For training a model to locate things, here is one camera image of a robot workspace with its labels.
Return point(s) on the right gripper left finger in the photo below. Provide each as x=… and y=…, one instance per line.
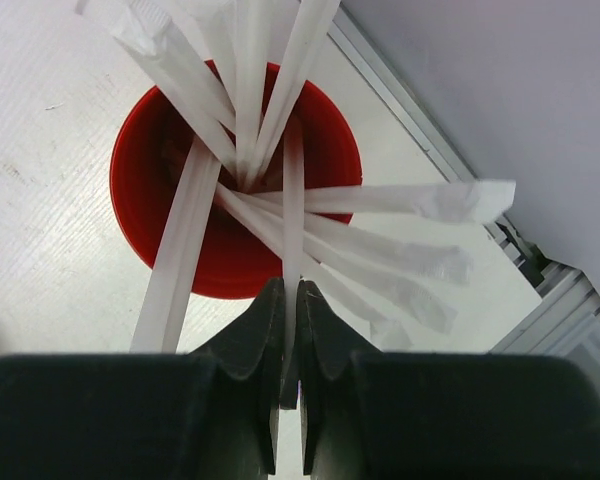
x=208, y=414

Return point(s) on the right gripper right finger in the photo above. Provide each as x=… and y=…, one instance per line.
x=369, y=414

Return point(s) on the gripped white straw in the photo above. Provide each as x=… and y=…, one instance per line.
x=293, y=224

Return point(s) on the white wrapped straw left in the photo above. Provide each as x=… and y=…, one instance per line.
x=162, y=314

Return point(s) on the white wrapped straws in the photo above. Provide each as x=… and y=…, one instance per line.
x=157, y=45

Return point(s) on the white wrapped straw lower right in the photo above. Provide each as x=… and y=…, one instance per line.
x=329, y=242

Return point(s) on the white wrapped straw top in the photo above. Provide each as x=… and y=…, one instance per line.
x=253, y=26

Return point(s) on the aluminium rail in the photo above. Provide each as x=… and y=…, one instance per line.
x=508, y=89

